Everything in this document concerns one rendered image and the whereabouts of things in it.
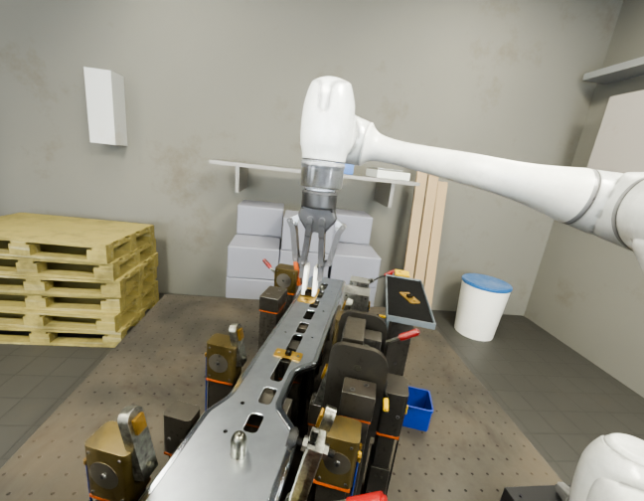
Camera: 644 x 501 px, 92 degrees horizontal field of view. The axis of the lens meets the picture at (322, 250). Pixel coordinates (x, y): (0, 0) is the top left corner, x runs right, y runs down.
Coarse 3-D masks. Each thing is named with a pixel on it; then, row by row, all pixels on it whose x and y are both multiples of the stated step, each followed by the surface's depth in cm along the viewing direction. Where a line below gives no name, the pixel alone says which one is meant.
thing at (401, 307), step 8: (392, 280) 120; (400, 280) 121; (408, 280) 122; (392, 288) 112; (400, 288) 113; (408, 288) 114; (416, 288) 114; (392, 296) 105; (400, 296) 106; (416, 296) 107; (424, 296) 108; (392, 304) 99; (400, 304) 99; (408, 304) 100; (416, 304) 101; (424, 304) 101; (392, 312) 93; (400, 312) 94; (408, 312) 94; (416, 312) 95; (424, 312) 96; (424, 320) 90
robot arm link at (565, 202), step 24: (360, 120) 71; (360, 144) 71; (384, 144) 72; (408, 144) 70; (408, 168) 72; (432, 168) 65; (456, 168) 60; (480, 168) 57; (504, 168) 55; (528, 168) 54; (552, 168) 54; (576, 168) 54; (504, 192) 57; (528, 192) 55; (552, 192) 53; (576, 192) 52; (552, 216) 56; (576, 216) 53
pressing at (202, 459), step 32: (288, 320) 114; (320, 320) 117; (320, 352) 97; (256, 384) 81; (288, 384) 81; (224, 416) 70; (192, 448) 61; (224, 448) 62; (256, 448) 63; (160, 480) 55; (192, 480) 56; (224, 480) 56; (256, 480) 57
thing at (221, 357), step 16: (224, 336) 92; (208, 352) 88; (224, 352) 87; (208, 368) 90; (224, 368) 89; (240, 368) 93; (208, 384) 95; (224, 384) 90; (208, 400) 96; (224, 432) 95
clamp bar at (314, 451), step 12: (312, 432) 43; (324, 432) 43; (288, 444) 41; (300, 444) 42; (312, 444) 42; (324, 444) 41; (312, 456) 40; (324, 456) 41; (300, 468) 41; (312, 468) 41; (300, 480) 41; (312, 480) 41; (300, 492) 42
